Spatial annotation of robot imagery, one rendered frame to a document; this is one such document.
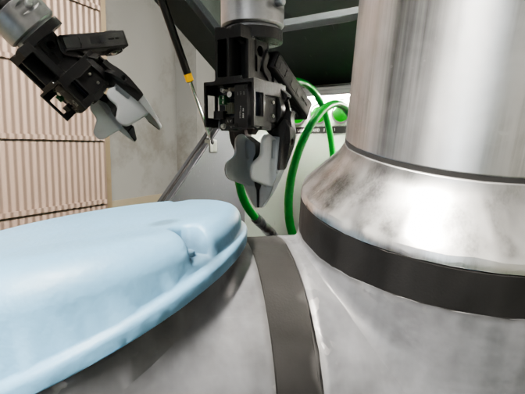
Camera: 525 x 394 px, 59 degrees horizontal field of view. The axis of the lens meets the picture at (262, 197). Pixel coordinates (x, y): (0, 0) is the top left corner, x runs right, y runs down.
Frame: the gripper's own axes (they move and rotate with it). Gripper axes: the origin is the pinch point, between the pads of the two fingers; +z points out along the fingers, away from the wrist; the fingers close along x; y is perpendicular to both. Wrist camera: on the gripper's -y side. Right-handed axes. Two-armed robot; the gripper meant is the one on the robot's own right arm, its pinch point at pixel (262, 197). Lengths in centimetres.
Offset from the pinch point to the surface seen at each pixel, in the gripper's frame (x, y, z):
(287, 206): -3.6, -12.9, 2.9
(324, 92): -17, -54, -20
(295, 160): -3.5, -15.1, -4.3
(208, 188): -43, -41, 4
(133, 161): -257, -207, 4
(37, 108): -237, -115, -30
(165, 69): -265, -252, -75
